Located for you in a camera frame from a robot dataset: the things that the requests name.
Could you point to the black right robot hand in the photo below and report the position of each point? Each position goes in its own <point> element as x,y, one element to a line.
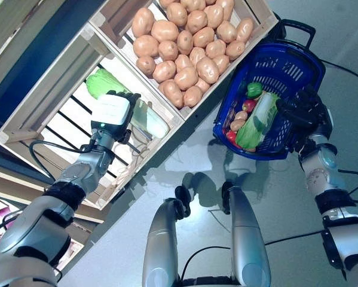
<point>307,110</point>

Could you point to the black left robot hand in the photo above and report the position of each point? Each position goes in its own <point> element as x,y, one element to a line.
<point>132,103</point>

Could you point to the green white napa cabbage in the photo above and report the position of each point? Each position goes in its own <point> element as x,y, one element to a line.
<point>102,83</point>
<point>250,134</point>

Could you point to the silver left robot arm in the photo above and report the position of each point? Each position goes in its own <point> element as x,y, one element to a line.
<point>77,176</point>

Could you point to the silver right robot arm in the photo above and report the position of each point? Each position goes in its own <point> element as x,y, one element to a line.
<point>322,170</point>

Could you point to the blue plastic shopping basket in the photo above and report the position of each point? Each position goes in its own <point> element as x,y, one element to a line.
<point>274,68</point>

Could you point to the brown potato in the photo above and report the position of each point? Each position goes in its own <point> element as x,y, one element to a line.
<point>207,70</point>
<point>166,2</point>
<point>213,15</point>
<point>183,62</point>
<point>241,115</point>
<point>143,22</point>
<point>172,94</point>
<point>146,46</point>
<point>245,30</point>
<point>185,42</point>
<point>197,56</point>
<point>235,50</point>
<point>192,96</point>
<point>164,30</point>
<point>196,21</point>
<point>203,36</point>
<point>186,78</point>
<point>215,49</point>
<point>202,85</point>
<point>225,6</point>
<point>237,124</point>
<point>176,13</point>
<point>226,31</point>
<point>164,71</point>
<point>190,3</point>
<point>168,50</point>
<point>221,63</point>
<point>146,65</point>

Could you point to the green bell pepper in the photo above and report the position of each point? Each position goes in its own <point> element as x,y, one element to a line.
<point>254,89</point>

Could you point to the red apple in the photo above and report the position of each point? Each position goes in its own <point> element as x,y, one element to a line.
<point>250,105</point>

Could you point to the red bell pepper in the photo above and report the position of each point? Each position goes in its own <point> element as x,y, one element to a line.
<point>232,136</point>

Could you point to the light wooden slatted crate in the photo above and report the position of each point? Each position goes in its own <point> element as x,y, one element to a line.
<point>53,89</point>
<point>263,16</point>
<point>74,248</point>

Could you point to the silver black right robot leg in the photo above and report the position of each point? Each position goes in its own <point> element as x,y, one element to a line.
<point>246,227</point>

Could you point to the silver black robot leg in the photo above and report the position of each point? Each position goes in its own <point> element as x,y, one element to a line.
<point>160,239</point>
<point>246,227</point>

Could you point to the silver black left robot leg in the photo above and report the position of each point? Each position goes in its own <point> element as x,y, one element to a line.
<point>160,239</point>

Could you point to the wooden display shelf stand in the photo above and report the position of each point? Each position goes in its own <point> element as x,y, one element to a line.
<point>5,39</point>

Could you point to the dark robot waist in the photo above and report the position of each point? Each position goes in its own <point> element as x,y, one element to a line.
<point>205,282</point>

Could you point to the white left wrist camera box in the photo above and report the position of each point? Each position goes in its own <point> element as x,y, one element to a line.
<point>110,109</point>

